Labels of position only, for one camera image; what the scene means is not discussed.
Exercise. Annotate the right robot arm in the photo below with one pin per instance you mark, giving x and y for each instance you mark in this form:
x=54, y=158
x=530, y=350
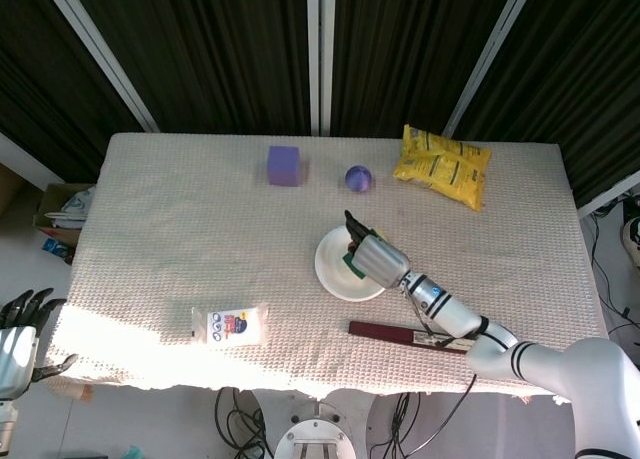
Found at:
x=450, y=314

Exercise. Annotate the purple cube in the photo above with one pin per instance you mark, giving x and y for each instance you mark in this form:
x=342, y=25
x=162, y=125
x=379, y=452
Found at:
x=284, y=166

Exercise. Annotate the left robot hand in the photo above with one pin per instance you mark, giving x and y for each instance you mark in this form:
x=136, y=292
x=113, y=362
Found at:
x=15, y=354

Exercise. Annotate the white frame post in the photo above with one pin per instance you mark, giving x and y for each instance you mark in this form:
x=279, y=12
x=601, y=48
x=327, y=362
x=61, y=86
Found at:
x=100, y=54
x=490, y=54
x=320, y=54

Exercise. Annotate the dark red long box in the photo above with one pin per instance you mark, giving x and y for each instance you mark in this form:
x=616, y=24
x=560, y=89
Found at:
x=380, y=330

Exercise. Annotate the white snack packet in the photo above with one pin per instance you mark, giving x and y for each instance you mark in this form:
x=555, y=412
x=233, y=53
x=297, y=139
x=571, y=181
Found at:
x=230, y=326

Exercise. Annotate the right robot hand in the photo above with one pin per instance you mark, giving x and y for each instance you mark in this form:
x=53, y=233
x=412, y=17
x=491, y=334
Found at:
x=382, y=261

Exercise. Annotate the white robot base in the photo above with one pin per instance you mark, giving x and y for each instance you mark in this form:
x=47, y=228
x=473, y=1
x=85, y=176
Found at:
x=312, y=429

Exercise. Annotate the black pleated curtain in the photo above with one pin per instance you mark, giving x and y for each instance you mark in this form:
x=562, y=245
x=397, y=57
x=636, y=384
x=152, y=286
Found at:
x=575, y=79
x=210, y=54
x=45, y=79
x=410, y=54

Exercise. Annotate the cardboard box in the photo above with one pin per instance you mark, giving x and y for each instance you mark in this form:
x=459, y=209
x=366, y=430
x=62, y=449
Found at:
x=60, y=204

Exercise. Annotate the white waffle tablecloth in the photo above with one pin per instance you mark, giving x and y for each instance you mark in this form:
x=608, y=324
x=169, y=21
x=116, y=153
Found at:
x=200, y=229

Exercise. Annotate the yellow snack bag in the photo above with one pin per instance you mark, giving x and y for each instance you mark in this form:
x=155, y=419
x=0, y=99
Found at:
x=445, y=169

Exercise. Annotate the purple ball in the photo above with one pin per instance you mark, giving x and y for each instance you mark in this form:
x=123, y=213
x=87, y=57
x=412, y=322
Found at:
x=358, y=179

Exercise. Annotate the green yellow sponge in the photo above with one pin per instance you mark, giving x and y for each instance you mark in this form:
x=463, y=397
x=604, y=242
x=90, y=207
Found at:
x=357, y=274

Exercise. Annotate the teal plastic item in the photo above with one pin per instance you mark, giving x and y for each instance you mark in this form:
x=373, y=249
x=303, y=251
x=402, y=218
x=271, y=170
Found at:
x=133, y=452

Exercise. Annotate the white round plate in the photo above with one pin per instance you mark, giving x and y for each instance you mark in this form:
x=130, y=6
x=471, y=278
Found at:
x=335, y=276

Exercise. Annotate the blue packet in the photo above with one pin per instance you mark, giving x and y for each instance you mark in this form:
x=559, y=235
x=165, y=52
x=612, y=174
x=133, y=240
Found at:
x=56, y=248

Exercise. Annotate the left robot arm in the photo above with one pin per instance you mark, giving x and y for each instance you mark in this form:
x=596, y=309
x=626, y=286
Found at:
x=6, y=424

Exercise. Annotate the white and black device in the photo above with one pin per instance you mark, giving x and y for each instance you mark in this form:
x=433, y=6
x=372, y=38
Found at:
x=632, y=234

